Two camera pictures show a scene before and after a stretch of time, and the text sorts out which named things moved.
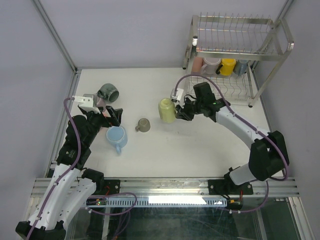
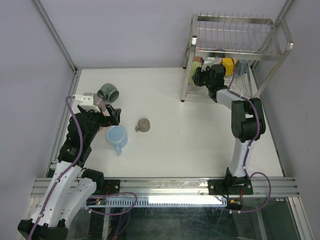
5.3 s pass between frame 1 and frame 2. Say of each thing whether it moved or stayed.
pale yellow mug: moved
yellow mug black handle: stayed
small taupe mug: stayed
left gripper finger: stayed
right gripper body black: moved
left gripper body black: stayed
